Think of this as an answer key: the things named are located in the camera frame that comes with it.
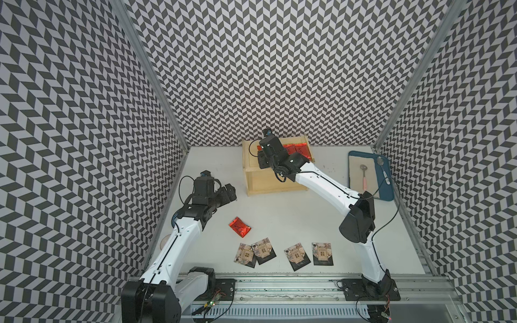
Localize light wooden two-tier shelf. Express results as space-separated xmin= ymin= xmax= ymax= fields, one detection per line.
xmin=242 ymin=140 xmax=308 ymax=196

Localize brown tea bag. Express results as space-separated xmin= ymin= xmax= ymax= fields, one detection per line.
xmin=251 ymin=238 xmax=276 ymax=265
xmin=284 ymin=243 xmax=311 ymax=271
xmin=234 ymin=243 xmax=257 ymax=268
xmin=312 ymin=242 xmax=333 ymax=266

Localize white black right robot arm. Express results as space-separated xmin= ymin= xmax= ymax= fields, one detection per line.
xmin=258 ymin=128 xmax=393 ymax=297

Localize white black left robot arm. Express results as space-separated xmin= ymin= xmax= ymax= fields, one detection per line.
xmin=121 ymin=171 xmax=236 ymax=322

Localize blue patterned bowl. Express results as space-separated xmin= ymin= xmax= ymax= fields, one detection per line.
xmin=171 ymin=211 xmax=178 ymax=228

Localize small pink dish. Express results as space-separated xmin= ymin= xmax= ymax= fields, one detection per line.
xmin=160 ymin=235 xmax=170 ymax=250

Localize beige cloth mat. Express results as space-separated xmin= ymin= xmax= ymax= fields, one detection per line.
xmin=349 ymin=156 xmax=380 ymax=199

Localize blue tray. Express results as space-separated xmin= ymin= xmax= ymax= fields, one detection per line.
xmin=348 ymin=151 xmax=394 ymax=201

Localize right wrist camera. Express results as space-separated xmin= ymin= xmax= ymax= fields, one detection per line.
xmin=263 ymin=128 xmax=273 ymax=137

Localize pink handled spoon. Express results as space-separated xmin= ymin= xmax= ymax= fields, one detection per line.
xmin=360 ymin=164 xmax=368 ymax=191

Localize white handled spoon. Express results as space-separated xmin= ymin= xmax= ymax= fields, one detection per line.
xmin=377 ymin=156 xmax=391 ymax=185

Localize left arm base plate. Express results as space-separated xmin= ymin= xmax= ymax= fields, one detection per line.
xmin=195 ymin=279 xmax=236 ymax=301

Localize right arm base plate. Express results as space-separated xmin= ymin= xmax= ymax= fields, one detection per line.
xmin=341 ymin=279 xmax=401 ymax=301

